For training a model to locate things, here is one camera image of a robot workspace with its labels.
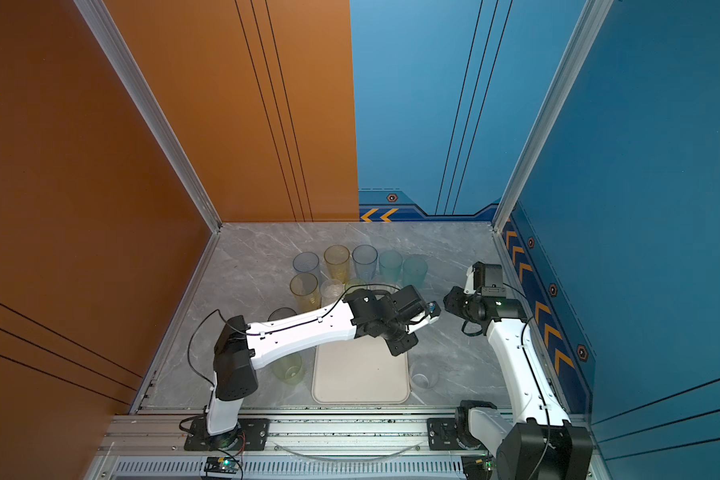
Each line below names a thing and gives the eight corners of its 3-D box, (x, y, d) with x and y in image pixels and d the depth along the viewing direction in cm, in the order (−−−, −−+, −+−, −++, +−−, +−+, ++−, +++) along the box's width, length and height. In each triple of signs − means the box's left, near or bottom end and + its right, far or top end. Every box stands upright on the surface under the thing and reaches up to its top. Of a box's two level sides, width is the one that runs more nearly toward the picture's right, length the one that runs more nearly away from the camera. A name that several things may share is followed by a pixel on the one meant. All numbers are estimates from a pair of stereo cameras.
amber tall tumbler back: (328, 289, 103) (323, 263, 92) (330, 271, 108) (325, 244, 97) (350, 289, 103) (347, 263, 92) (351, 271, 108) (348, 244, 97)
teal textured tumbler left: (380, 287, 104) (380, 266, 94) (379, 272, 108) (380, 250, 99) (400, 287, 104) (403, 266, 94) (399, 272, 108) (401, 250, 99)
